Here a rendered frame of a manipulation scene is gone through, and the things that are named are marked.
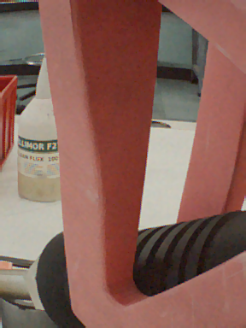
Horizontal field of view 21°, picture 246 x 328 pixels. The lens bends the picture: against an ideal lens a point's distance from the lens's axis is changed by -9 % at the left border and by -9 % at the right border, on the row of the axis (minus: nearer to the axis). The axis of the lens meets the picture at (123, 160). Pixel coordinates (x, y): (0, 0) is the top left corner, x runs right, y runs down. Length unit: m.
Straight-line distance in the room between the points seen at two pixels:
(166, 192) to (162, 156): 0.07
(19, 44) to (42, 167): 4.21
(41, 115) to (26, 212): 0.06
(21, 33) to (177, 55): 1.13
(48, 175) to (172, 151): 0.14
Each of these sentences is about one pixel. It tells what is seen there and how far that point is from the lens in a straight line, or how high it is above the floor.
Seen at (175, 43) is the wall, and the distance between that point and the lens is 4.57.
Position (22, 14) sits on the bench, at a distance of 2.49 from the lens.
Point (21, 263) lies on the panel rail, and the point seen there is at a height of 0.81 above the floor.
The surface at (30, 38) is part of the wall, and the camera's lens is 4.60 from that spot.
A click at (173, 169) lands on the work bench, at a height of 0.75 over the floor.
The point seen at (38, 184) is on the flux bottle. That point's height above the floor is 0.76.
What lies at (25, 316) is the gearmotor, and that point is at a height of 0.81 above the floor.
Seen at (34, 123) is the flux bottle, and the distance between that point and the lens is 0.41.
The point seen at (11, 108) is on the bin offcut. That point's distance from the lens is 0.50.
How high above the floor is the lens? 0.91
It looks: 19 degrees down
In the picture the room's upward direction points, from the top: 3 degrees clockwise
